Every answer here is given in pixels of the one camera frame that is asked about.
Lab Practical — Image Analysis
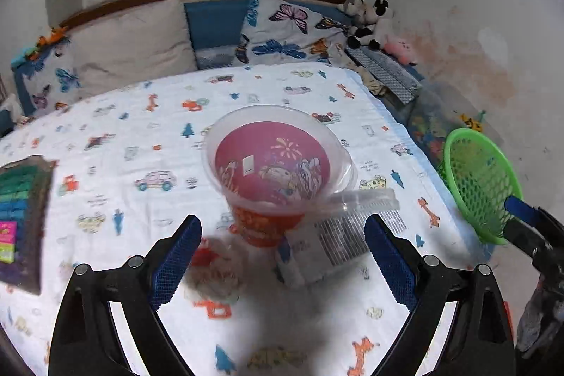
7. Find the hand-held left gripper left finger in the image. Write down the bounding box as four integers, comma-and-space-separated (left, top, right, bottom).
46, 214, 202, 376

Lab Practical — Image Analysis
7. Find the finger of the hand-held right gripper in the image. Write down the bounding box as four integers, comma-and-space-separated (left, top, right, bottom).
503, 217, 552, 260
504, 195, 564, 245

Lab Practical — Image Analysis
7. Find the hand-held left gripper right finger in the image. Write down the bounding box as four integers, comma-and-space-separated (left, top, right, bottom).
364, 214, 516, 376

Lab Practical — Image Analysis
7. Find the green plastic basket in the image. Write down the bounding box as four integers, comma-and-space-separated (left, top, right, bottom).
437, 128, 524, 245

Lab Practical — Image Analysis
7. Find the clear plastic box yellow label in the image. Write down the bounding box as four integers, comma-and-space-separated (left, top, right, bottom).
275, 187, 406, 289

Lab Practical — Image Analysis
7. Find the red printed tub clear lid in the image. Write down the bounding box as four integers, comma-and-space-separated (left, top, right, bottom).
202, 105, 357, 248

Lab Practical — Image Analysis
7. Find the person's right forearm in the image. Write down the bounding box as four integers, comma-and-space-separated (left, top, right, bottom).
516, 270, 553, 359

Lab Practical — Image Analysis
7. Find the red box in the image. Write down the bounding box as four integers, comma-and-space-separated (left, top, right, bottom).
502, 301, 514, 337

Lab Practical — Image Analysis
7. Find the small yellow toy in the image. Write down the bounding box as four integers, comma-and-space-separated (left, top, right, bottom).
460, 109, 488, 133

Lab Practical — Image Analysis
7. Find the clear storage box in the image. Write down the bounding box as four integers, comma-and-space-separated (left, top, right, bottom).
410, 90, 468, 165

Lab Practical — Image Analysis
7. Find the box of coloured clay sticks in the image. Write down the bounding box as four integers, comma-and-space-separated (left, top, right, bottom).
0, 156, 58, 295

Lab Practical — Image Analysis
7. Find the black white patterned folded blanket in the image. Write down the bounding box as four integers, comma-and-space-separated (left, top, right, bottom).
346, 45, 424, 106

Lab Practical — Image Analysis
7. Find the pink plush toy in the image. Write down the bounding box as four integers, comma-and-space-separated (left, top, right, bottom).
383, 39, 419, 66

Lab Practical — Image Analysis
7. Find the cartoon printed white blanket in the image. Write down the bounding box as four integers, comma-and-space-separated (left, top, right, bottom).
0, 63, 490, 376

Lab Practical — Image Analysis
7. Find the small butterfly print pillow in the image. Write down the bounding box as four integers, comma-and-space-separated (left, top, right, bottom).
18, 41, 84, 117

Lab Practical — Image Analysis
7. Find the beige pillow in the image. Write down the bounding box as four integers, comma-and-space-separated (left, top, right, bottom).
70, 0, 197, 99

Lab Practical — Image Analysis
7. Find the black white plush cow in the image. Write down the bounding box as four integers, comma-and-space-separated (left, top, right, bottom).
344, 0, 395, 51

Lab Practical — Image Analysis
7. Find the blue cushion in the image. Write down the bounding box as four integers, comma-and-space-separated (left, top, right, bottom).
184, 0, 252, 70

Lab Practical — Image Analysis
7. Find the large butterfly print pillow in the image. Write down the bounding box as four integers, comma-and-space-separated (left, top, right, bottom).
235, 0, 353, 66

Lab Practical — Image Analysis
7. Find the green blue soft toy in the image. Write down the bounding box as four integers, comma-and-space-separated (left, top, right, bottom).
11, 45, 42, 66

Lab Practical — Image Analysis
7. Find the orange plush toy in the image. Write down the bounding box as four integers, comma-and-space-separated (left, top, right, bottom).
37, 26, 69, 48

